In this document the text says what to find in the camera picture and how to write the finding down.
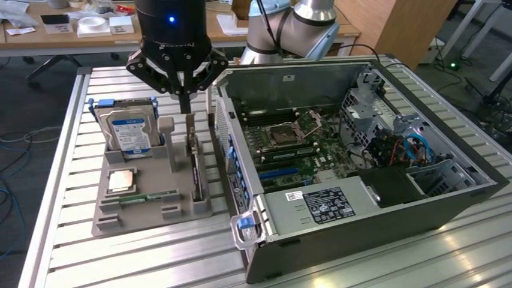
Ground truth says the green RAM stick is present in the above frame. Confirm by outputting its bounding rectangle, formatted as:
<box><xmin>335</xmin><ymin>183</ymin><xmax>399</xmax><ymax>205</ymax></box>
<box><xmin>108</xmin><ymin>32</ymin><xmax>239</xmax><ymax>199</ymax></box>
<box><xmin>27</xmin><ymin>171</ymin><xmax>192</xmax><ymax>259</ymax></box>
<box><xmin>115</xmin><ymin>188</ymin><xmax>180</xmax><ymax>207</ymax></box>

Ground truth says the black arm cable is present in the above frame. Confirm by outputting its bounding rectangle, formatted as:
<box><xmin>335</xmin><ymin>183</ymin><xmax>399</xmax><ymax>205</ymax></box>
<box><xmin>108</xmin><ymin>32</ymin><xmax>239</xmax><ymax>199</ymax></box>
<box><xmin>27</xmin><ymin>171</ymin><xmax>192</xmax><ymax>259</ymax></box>
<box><xmin>251</xmin><ymin>0</ymin><xmax>283</xmax><ymax>58</ymax></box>

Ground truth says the blue data wire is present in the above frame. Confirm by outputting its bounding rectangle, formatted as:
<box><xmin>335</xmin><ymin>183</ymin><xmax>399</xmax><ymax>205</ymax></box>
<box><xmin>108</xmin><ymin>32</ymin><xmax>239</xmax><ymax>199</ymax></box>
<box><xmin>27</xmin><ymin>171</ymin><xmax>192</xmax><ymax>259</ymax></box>
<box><xmin>401</xmin><ymin>134</ymin><xmax>437</xmax><ymax>166</ymax></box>

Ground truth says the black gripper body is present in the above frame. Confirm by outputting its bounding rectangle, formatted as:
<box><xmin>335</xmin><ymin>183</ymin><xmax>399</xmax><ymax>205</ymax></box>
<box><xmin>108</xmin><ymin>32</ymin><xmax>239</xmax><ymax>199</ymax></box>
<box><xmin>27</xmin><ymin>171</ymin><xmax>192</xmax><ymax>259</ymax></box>
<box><xmin>133</xmin><ymin>0</ymin><xmax>213</xmax><ymax>73</ymax></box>

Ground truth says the grey plastic bag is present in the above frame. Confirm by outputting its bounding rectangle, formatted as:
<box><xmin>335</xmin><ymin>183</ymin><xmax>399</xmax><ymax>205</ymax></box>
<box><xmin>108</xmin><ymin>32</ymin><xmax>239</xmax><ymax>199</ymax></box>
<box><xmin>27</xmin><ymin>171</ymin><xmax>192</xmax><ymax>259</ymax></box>
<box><xmin>0</xmin><ymin>1</ymin><xmax>39</xmax><ymax>27</ymax></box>

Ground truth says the white floor cable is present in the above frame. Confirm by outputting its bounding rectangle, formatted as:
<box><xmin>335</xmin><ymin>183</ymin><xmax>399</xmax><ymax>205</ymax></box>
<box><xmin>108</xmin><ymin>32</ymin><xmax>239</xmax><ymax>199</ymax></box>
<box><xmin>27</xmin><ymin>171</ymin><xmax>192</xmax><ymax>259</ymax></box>
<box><xmin>0</xmin><ymin>125</ymin><xmax>61</xmax><ymax>144</ymax></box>

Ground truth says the CPU socket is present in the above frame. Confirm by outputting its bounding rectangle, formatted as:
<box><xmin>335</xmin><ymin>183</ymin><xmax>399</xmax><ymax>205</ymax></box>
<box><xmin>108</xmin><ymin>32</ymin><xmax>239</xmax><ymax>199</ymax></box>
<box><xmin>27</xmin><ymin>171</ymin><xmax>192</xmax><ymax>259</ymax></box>
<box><xmin>267</xmin><ymin>123</ymin><xmax>300</xmax><ymax>148</ymax></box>

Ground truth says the white tape roll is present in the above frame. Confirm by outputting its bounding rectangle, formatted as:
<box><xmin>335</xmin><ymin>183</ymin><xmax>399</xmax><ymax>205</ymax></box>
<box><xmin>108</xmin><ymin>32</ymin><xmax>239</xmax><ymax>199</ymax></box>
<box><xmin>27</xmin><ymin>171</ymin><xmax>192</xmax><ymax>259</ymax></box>
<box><xmin>79</xmin><ymin>16</ymin><xmax>105</xmax><ymax>31</ymax></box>

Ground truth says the black RAM slot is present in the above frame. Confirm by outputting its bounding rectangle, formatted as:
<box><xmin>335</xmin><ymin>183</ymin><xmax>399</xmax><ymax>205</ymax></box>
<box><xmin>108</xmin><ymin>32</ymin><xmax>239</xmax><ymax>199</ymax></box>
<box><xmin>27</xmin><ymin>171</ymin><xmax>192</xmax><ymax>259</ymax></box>
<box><xmin>243</xmin><ymin>115</ymin><xmax>300</xmax><ymax>127</ymax></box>
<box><xmin>241</xmin><ymin>108</ymin><xmax>297</xmax><ymax>119</ymax></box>

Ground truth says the open dark grey PC case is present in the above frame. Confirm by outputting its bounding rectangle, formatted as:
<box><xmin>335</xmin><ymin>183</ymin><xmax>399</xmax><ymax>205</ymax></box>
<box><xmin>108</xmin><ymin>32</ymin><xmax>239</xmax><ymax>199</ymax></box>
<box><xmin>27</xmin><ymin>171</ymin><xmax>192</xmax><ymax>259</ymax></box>
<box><xmin>205</xmin><ymin>58</ymin><xmax>512</xmax><ymax>285</ymax></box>

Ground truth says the silver CPU chip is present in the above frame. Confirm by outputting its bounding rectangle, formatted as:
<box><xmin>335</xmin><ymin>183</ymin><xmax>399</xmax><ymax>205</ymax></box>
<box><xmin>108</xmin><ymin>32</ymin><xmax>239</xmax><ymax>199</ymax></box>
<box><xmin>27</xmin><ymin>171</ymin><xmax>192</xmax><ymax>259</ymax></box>
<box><xmin>107</xmin><ymin>169</ymin><xmax>136</xmax><ymax>193</ymax></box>

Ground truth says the brown cardboard box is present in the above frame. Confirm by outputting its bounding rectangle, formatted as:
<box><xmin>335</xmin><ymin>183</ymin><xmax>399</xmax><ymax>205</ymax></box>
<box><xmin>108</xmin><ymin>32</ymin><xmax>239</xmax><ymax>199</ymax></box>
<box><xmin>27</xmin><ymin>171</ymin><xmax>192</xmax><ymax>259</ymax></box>
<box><xmin>231</xmin><ymin>0</ymin><xmax>252</xmax><ymax>21</ymax></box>

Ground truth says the white paper stack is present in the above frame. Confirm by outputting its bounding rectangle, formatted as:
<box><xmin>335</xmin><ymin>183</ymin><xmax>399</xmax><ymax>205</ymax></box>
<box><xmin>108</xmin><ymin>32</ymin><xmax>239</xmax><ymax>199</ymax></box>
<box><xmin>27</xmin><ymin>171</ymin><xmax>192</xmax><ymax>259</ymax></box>
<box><xmin>215</xmin><ymin>13</ymin><xmax>249</xmax><ymax>37</ymax></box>

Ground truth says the blue expansion slot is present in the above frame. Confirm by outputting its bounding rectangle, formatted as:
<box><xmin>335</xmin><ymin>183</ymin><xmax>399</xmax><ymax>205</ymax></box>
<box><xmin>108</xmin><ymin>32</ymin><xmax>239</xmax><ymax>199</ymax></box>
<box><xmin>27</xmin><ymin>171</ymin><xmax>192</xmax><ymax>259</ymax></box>
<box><xmin>257</xmin><ymin>167</ymin><xmax>300</xmax><ymax>181</ymax></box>

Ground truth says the white table frame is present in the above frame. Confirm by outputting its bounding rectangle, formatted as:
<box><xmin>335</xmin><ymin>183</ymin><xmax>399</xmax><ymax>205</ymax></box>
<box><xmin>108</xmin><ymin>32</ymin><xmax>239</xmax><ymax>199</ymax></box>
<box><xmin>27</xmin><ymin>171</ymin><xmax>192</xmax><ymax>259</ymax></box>
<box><xmin>437</xmin><ymin>0</ymin><xmax>512</xmax><ymax>82</ymax></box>

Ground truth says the slotted metal disk bay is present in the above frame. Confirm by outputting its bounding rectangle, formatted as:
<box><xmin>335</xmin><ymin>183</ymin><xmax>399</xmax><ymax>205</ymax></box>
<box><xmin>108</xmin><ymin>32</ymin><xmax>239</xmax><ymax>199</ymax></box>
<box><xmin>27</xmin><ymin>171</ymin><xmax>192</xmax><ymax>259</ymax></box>
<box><xmin>405</xmin><ymin>158</ymin><xmax>477</xmax><ymax>198</ymax></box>

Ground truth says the black cable into case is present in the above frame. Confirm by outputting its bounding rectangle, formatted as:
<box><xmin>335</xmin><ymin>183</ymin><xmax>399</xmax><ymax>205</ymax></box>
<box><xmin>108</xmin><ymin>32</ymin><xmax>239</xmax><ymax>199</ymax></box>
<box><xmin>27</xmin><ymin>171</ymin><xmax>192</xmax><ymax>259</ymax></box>
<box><xmin>325</xmin><ymin>44</ymin><xmax>381</xmax><ymax>61</ymax></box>

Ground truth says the grey power supply unit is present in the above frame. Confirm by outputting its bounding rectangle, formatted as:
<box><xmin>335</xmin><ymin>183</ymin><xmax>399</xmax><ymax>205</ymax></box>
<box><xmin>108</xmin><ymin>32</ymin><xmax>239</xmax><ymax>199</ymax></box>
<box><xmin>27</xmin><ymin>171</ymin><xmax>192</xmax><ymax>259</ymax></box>
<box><xmin>263</xmin><ymin>176</ymin><xmax>381</xmax><ymax>237</ymax></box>

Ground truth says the white box with black top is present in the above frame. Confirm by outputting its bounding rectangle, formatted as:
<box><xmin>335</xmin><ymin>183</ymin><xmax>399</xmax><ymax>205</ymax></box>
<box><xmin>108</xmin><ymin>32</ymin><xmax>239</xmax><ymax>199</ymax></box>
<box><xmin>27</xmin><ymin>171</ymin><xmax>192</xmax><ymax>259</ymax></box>
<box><xmin>41</xmin><ymin>14</ymin><xmax>73</xmax><ymax>34</ymax></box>

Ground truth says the white cube box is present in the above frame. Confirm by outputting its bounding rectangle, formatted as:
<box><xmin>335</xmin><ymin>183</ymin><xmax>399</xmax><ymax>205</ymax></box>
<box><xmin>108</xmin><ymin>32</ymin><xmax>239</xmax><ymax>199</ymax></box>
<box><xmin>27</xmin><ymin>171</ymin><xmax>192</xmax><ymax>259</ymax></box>
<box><xmin>108</xmin><ymin>15</ymin><xmax>135</xmax><ymax>35</ymax></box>

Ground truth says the perforated metal disk bay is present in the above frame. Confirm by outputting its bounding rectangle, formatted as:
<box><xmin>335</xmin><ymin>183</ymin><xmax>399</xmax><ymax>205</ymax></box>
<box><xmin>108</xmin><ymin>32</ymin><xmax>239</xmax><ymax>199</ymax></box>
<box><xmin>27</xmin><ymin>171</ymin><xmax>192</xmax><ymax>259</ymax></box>
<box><xmin>339</xmin><ymin>87</ymin><xmax>401</xmax><ymax>151</ymax></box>

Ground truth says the flat white box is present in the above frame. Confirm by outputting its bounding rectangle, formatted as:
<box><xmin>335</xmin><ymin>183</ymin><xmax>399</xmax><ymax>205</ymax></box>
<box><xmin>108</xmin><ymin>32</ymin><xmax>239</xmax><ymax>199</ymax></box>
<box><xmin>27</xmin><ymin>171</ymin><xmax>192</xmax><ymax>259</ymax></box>
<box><xmin>76</xmin><ymin>26</ymin><xmax>113</xmax><ymax>38</ymax></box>

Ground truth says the black tripod stand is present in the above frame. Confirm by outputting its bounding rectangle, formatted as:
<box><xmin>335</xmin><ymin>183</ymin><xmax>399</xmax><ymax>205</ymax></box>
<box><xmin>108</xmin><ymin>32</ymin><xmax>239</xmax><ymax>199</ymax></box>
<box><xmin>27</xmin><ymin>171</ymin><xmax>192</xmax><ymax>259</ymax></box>
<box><xmin>465</xmin><ymin>53</ymin><xmax>512</xmax><ymax>133</ymax></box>

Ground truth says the green motherboard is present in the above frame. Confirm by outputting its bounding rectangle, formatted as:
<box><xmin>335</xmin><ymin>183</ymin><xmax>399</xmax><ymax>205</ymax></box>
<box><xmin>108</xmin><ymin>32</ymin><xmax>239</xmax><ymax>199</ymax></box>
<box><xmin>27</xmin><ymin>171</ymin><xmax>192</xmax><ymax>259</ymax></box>
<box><xmin>239</xmin><ymin>103</ymin><xmax>363</xmax><ymax>194</ymax></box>

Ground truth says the grey parts rack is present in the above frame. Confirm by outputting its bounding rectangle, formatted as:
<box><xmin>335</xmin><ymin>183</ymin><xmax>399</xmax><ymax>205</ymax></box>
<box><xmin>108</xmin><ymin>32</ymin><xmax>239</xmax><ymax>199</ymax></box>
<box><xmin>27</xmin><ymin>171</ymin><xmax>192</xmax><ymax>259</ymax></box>
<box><xmin>91</xmin><ymin>116</ymin><xmax>215</xmax><ymax>238</ymax></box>

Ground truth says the black wire connector bundle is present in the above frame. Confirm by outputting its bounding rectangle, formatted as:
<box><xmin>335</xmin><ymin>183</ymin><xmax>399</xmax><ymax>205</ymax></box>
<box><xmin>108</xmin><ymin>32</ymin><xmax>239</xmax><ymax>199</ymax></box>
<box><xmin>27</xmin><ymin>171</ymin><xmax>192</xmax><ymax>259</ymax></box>
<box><xmin>365</xmin><ymin>136</ymin><xmax>399</xmax><ymax>168</ymax></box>

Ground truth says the metal socket cover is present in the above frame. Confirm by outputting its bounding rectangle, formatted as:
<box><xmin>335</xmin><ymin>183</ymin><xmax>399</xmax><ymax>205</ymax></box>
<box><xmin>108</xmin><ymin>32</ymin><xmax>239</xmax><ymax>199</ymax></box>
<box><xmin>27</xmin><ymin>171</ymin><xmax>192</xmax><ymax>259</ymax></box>
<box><xmin>295</xmin><ymin>109</ymin><xmax>325</xmax><ymax>137</ymax></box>

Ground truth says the black graphics card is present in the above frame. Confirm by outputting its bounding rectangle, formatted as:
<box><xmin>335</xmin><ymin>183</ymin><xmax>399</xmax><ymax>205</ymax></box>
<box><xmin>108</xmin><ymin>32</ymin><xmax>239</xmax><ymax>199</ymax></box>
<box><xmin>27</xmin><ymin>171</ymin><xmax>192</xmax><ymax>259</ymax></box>
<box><xmin>183</xmin><ymin>112</ymin><xmax>207</xmax><ymax>202</ymax></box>

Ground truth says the blue floor cable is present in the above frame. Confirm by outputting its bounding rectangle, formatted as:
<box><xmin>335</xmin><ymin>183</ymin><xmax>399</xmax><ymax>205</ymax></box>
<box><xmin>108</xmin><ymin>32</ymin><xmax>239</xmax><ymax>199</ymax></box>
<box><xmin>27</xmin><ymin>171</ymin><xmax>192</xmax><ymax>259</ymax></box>
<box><xmin>0</xmin><ymin>143</ymin><xmax>31</xmax><ymax>259</ymax></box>

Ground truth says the wooden cabinet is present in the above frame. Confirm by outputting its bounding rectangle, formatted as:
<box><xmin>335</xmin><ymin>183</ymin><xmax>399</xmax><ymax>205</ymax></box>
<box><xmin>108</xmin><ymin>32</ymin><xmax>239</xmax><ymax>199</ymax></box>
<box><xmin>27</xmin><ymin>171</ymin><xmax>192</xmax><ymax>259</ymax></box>
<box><xmin>335</xmin><ymin>0</ymin><xmax>459</xmax><ymax>70</ymax></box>

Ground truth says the black office chair base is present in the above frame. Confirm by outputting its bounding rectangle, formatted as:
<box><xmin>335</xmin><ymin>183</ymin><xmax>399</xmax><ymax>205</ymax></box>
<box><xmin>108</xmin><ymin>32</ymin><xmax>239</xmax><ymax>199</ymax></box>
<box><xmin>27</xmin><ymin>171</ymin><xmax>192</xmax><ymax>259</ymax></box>
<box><xmin>23</xmin><ymin>53</ymin><xmax>121</xmax><ymax>89</ymax></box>

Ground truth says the white floor box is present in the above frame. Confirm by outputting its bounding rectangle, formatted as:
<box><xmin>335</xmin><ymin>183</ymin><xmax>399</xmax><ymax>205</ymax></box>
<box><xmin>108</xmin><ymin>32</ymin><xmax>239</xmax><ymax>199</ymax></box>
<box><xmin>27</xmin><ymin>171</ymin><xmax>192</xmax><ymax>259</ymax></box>
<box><xmin>423</xmin><ymin>37</ymin><xmax>447</xmax><ymax>65</ymax></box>

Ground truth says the hard disk in blue carrier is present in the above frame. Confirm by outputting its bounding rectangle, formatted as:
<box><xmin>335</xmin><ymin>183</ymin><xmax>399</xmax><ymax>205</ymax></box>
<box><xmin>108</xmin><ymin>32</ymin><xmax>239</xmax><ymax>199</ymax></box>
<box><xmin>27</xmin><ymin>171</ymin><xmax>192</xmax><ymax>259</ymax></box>
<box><xmin>87</xmin><ymin>95</ymin><xmax>161</xmax><ymax>160</ymax></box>

